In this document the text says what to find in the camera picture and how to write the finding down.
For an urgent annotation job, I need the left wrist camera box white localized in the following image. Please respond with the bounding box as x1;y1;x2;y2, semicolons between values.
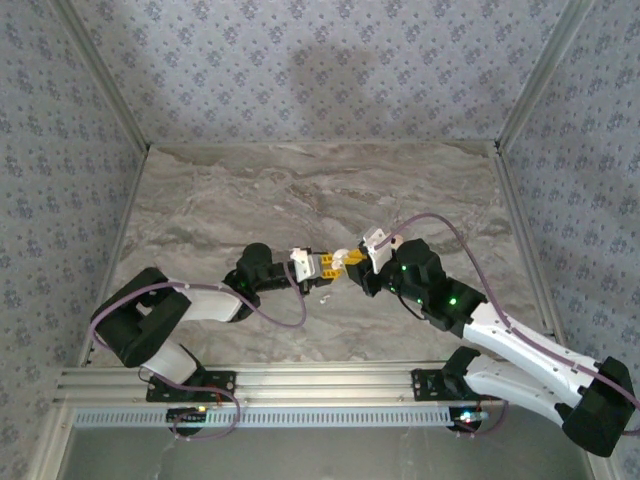
289;247;315;282

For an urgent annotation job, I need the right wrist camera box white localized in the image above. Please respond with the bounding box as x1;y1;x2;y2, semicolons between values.
362;226;392;275

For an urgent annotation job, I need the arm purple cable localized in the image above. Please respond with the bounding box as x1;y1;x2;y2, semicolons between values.
382;213;640;439
89;262;309;441

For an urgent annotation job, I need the aluminium side rail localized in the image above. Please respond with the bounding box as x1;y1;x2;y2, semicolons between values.
489;142;574;366
77;144;151;369

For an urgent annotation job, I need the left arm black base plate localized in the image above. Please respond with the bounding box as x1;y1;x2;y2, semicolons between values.
144;370;238;404

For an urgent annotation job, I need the grey slotted cable duct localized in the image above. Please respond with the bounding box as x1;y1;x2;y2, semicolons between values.
73;405;454;430

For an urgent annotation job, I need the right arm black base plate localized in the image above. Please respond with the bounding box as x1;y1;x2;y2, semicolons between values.
409;368;504;404

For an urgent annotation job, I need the black controller board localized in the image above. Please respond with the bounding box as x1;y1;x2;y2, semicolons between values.
166;406;209;437
447;407;489;436

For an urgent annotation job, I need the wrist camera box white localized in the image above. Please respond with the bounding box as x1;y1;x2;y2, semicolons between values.
289;247;315;282
362;226;392;275

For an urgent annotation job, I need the aluminium frame leg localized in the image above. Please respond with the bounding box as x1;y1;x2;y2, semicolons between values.
29;404;76;480
584;452;619;480

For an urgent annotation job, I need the aluminium extrusion rail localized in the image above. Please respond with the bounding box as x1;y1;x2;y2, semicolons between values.
53;363;599;407

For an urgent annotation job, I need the aluminium frame upright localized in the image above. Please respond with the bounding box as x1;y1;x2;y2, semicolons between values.
52;0;151;151
495;0;596;151

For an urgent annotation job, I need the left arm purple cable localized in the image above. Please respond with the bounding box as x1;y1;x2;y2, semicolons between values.
89;262;309;441

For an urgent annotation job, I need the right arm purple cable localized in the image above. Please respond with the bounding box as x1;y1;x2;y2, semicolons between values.
382;213;640;439

